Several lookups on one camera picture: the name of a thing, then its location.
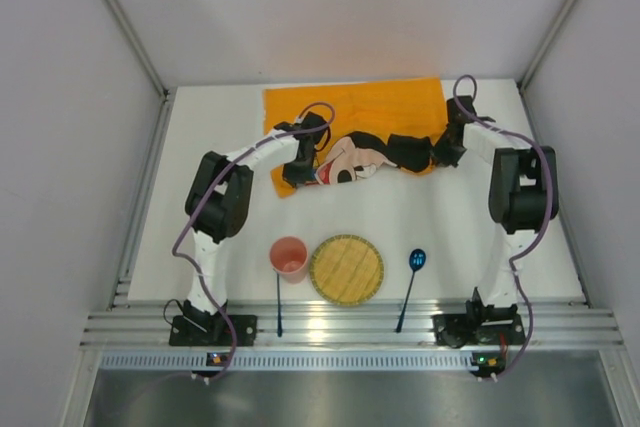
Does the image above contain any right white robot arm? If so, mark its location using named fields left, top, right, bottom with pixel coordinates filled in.
left=432, top=95, right=559, bottom=308

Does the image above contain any aluminium front rail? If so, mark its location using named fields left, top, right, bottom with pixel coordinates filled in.
left=80, top=301, right=624, bottom=350

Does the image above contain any round woven bamboo plate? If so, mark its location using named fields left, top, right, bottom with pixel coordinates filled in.
left=309, top=234, right=385, bottom=307

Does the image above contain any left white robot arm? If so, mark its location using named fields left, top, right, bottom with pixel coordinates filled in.
left=172, top=112, right=330, bottom=315

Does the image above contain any orange cartoon mouse placemat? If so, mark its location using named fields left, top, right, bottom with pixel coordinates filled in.
left=263, top=78, right=448, bottom=198

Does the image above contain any blue metallic spoon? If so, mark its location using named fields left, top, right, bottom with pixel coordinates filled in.
left=395, top=248, right=427, bottom=334

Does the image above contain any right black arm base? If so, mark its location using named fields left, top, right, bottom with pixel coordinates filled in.
left=432, top=308, right=525, bottom=349

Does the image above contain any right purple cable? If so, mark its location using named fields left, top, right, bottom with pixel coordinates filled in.
left=452, top=75, right=557, bottom=382

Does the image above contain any pink plastic cup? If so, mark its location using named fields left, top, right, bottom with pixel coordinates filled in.
left=269, top=236, right=308, bottom=284

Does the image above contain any slotted grey cable duct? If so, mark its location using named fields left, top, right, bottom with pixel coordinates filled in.
left=100, top=350, right=505, bottom=373

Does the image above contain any blue metallic fork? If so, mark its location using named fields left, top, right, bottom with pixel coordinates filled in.
left=276, top=273, right=283, bottom=338

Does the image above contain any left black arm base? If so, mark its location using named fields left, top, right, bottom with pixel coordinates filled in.
left=163, top=299, right=258, bottom=347

